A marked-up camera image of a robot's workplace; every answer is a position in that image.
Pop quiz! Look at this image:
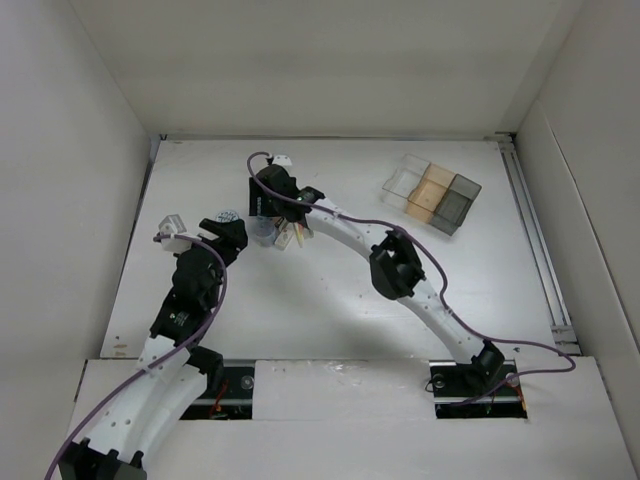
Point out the clear tub of paperclips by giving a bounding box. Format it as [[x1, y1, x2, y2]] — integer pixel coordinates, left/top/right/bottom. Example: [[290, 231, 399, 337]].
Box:
[[252, 217, 278, 248]]

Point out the white staple box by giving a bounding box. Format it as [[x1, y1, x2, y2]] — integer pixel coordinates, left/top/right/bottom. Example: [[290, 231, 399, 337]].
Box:
[[274, 226, 294, 251]]

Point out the blue label round tub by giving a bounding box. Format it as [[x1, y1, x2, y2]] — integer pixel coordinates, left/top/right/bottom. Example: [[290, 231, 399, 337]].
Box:
[[249, 190, 276, 218]]

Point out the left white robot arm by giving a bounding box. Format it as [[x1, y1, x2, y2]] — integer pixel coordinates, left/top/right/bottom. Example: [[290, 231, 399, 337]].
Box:
[[45, 215, 248, 479]]

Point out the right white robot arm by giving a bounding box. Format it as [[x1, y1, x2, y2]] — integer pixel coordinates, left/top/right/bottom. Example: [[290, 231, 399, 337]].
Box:
[[249, 163, 504, 395]]

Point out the orange plastic bin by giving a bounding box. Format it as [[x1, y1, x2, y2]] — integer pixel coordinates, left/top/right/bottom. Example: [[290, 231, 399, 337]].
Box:
[[405, 163, 456, 223]]

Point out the grey plastic bin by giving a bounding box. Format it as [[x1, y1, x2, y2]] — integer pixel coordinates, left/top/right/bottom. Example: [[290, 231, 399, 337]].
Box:
[[430, 174, 482, 236]]

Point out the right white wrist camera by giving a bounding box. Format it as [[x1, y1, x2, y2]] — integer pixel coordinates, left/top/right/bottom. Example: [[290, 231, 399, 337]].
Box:
[[267, 154, 292, 168]]

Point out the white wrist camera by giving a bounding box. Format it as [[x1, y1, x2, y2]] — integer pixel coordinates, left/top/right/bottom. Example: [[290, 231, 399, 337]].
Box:
[[154, 214, 190, 254], [267, 154, 292, 168]]

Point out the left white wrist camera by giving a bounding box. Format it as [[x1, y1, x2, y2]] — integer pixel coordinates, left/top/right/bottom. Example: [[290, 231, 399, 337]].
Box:
[[154, 214, 190, 254]]

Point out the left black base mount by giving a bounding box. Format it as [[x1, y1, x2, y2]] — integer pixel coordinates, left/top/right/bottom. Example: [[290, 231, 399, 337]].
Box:
[[180, 360, 255, 421]]

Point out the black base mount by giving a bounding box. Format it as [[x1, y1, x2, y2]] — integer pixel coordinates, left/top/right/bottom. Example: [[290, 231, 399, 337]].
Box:
[[425, 360, 528, 420], [180, 360, 255, 421]]

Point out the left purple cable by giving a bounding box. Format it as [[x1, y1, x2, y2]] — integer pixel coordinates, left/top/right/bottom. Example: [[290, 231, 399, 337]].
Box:
[[43, 233, 229, 480]]

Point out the purple cable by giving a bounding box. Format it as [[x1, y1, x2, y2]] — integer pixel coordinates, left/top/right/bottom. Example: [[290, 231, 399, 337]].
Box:
[[43, 233, 229, 480], [246, 151, 577, 406]]

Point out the aluminium side rail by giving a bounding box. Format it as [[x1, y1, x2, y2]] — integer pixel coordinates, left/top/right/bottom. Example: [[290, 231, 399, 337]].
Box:
[[497, 135, 582, 356]]

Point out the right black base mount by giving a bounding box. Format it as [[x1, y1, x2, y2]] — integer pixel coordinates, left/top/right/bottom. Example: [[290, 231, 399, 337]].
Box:
[[425, 360, 528, 420]]

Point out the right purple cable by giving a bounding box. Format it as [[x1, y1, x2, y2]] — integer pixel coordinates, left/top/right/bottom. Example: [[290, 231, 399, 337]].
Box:
[[246, 151, 577, 406]]

